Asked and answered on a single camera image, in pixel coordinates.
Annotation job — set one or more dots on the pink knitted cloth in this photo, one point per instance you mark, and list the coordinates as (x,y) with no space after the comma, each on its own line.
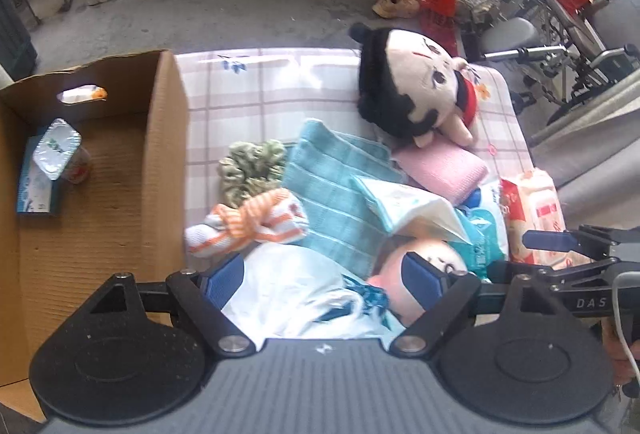
(442,166)

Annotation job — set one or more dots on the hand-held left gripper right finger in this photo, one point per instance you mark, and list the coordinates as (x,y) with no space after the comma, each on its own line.
(422,279)

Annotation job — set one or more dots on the small red plastic bag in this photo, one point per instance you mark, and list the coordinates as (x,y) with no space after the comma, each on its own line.
(440,9)

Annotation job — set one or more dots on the plush doll with blue clothes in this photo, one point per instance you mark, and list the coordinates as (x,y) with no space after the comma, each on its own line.
(395,274)

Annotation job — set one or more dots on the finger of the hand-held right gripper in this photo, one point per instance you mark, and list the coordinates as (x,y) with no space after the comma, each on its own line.
(545,270)
(550,240)

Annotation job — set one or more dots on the white plastic bag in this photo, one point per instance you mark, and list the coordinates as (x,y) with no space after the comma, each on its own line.
(295,289)

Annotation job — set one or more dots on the foil-lidded yogurt cup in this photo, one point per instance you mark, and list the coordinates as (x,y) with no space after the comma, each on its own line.
(62,151)

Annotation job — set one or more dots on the grey stool seat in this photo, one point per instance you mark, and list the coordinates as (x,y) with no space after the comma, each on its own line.
(510,34)

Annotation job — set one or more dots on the wheelchair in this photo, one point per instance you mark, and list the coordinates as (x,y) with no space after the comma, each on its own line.
(585,44)

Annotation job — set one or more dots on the cardboard box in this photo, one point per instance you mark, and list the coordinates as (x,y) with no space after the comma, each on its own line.
(100,194)

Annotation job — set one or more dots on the blue wet wipes pack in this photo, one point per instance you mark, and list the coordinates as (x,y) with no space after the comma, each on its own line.
(482,224)

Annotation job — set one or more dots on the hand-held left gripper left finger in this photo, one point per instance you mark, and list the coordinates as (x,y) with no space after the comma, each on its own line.
(225,279)

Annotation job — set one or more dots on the teal checked towel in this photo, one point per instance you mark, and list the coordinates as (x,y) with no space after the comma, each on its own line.
(325,194)

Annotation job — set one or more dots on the red white tissue pack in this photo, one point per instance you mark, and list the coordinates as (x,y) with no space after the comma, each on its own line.
(535,209)

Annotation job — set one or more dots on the black-haired plush doll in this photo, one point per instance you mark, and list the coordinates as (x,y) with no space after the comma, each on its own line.
(410,84)

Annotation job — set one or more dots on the green scrunchie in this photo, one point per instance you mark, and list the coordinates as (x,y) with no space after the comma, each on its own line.
(250,166)

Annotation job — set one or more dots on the person's right hand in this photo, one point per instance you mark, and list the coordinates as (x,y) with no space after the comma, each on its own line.
(625,364)

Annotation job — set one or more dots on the teal white tissue packet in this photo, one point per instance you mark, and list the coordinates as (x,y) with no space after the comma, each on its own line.
(405,206)

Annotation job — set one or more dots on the orange striped socks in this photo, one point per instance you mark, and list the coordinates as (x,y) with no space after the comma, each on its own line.
(250,224)

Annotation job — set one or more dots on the tan shoe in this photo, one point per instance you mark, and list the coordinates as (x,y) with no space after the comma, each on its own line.
(395,6)

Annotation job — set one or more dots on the blue tissue box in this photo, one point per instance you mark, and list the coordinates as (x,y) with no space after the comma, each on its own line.
(37,194)

